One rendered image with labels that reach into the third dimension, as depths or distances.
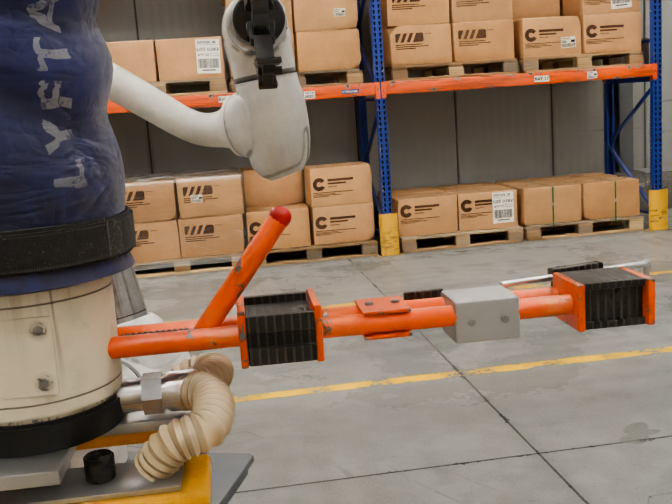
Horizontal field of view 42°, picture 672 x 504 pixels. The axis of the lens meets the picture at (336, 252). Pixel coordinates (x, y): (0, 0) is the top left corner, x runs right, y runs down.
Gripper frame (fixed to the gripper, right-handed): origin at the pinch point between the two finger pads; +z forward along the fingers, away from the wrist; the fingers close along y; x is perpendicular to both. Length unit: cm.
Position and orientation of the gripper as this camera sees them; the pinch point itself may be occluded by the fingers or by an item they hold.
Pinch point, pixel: (264, 4)
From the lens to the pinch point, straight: 111.5
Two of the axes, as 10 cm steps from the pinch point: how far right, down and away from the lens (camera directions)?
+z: 1.3, 1.6, -9.8
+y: 0.7, 9.8, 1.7
